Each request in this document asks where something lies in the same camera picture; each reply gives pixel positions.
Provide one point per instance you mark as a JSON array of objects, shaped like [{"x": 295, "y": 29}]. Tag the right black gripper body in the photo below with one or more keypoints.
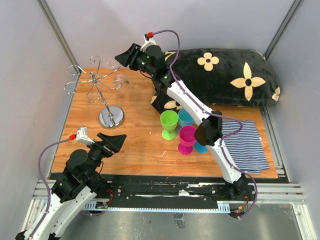
[{"x": 139, "y": 59}]

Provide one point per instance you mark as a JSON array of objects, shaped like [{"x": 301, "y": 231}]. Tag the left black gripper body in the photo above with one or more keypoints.
[{"x": 107, "y": 150}]

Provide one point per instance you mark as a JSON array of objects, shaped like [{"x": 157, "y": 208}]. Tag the green wine glass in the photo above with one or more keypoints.
[{"x": 169, "y": 121}]

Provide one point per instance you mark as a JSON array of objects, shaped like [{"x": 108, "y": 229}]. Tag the pink wine glass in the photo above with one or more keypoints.
[{"x": 186, "y": 139}]

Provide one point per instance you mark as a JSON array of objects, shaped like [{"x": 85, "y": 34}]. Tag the light blue wine glass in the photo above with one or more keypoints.
[{"x": 184, "y": 118}]

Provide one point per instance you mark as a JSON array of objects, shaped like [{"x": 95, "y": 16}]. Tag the dark blue wine glass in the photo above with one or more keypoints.
[{"x": 200, "y": 148}]

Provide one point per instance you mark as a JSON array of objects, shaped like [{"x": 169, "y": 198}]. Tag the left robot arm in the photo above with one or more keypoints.
[{"x": 77, "y": 185}]

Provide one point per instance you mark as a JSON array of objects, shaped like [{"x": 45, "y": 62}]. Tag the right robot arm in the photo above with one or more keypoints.
[{"x": 151, "y": 60}]

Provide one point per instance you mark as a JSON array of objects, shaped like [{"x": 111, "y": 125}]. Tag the chrome wine glass rack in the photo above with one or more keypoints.
[{"x": 111, "y": 116}]

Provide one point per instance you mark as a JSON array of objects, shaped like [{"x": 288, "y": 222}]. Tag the black floral pillow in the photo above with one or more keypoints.
[{"x": 226, "y": 76}]

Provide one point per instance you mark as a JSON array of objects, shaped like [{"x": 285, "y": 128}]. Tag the blue striped cloth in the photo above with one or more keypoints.
[{"x": 246, "y": 150}]

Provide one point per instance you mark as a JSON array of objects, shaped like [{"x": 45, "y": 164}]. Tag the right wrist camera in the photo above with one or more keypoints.
[{"x": 149, "y": 40}]

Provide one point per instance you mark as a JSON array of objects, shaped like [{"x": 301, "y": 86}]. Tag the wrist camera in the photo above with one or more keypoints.
[
  {"x": 81, "y": 136},
  {"x": 149, "y": 40}
]

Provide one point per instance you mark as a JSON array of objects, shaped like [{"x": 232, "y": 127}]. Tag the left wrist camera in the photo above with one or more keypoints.
[{"x": 81, "y": 136}]

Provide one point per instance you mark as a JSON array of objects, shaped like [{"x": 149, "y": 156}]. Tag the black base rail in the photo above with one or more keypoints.
[{"x": 167, "y": 193}]

